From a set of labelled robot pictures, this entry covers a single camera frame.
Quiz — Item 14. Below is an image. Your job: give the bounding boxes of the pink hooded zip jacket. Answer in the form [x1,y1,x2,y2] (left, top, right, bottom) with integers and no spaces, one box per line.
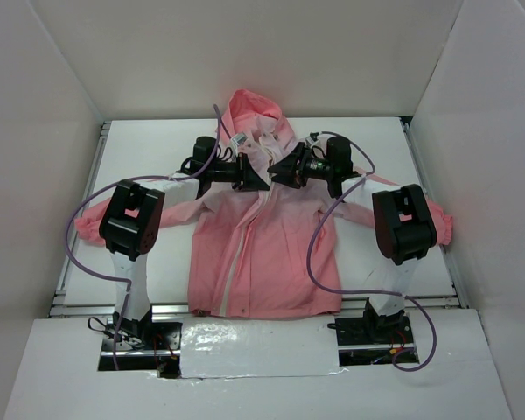
[72,88,457,319]

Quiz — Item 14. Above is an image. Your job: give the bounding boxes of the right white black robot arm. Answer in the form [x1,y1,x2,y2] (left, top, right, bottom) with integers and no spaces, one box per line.
[268,131,438,342]

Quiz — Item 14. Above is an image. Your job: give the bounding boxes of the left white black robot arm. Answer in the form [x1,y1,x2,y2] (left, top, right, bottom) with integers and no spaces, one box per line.
[99,132,270,349]

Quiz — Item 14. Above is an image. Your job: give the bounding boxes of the white foil-taped board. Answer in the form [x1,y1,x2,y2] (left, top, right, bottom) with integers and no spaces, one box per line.
[180,316,341,379]

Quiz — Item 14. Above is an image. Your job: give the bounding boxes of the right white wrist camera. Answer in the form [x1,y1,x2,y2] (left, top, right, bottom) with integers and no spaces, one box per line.
[304,132,320,148]

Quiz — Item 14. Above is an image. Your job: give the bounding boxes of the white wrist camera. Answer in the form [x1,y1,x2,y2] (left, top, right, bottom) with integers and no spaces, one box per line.
[304,132,320,148]
[230,132,249,154]

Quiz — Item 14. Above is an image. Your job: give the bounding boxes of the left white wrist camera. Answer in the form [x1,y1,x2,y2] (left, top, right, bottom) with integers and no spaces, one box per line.
[230,132,249,154]

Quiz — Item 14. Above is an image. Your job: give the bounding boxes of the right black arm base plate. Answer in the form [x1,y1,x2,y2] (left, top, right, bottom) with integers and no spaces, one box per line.
[327,316,418,367]

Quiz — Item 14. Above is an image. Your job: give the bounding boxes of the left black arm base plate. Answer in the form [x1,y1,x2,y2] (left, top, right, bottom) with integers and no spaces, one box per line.
[97,321,183,379]

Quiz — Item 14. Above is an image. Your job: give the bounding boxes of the aluminium table frame rail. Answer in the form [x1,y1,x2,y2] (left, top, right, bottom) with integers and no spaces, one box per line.
[65,117,453,320]

